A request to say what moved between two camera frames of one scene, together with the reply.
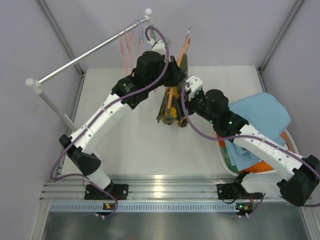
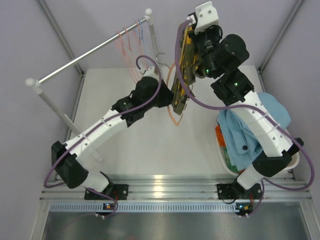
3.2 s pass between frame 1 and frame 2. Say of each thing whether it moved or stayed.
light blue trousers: stayed
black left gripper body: moved
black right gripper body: moved
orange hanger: moved
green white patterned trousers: stayed
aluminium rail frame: stayed
